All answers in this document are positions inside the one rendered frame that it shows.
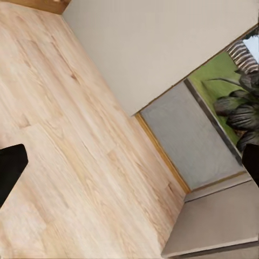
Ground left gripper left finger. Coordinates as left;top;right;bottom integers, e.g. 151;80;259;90
0;144;28;208

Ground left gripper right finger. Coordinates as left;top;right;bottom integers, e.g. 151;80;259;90
242;143;259;185

